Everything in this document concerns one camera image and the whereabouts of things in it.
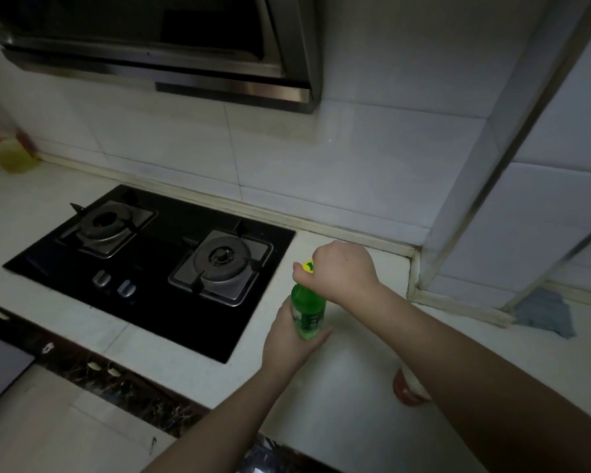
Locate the person's left hand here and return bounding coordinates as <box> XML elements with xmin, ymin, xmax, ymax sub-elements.
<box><xmin>261</xmin><ymin>295</ymin><xmax>334</xmax><ymax>376</ymax></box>

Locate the person's right hand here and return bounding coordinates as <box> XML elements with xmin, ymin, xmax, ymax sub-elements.
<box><xmin>293</xmin><ymin>240</ymin><xmax>381</xmax><ymax>307</ymax></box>

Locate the green plastic bottle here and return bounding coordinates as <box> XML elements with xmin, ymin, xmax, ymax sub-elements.
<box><xmin>291</xmin><ymin>282</ymin><xmax>327</xmax><ymax>340</ymax></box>

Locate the person's right forearm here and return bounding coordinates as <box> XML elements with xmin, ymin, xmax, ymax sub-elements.
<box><xmin>344</xmin><ymin>282</ymin><xmax>591</xmax><ymax>473</ymax></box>

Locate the person's left forearm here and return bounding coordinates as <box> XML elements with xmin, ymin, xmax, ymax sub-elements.
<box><xmin>140</xmin><ymin>362</ymin><xmax>297</xmax><ymax>473</ymax></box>

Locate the round gas burner with grate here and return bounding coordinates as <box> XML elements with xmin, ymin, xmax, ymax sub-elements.
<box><xmin>167</xmin><ymin>219</ymin><xmax>275</xmax><ymax>308</ymax></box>
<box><xmin>55</xmin><ymin>199</ymin><xmax>158</xmax><ymax>259</ymax></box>

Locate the red and white container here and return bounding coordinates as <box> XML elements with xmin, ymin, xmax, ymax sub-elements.
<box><xmin>393</xmin><ymin>365</ymin><xmax>432</xmax><ymax>406</ymax></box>

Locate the black glass gas stove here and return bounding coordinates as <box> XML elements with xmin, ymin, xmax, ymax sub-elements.
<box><xmin>2</xmin><ymin>184</ymin><xmax>296</xmax><ymax>364</ymax></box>

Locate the grey cleaning cloth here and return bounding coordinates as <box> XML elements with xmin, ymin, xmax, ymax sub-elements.
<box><xmin>514</xmin><ymin>286</ymin><xmax>577</xmax><ymax>339</ymax></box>

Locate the stainless steel range hood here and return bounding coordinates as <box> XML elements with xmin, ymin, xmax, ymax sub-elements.
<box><xmin>0</xmin><ymin>0</ymin><xmax>323</xmax><ymax>114</ymax></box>

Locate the grey cabinet door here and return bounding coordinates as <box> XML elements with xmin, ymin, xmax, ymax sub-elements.
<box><xmin>0</xmin><ymin>330</ymin><xmax>35</xmax><ymax>415</ymax></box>

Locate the clear oil bottle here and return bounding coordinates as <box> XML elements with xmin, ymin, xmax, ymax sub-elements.
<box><xmin>0</xmin><ymin>86</ymin><xmax>41</xmax><ymax>174</ymax></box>

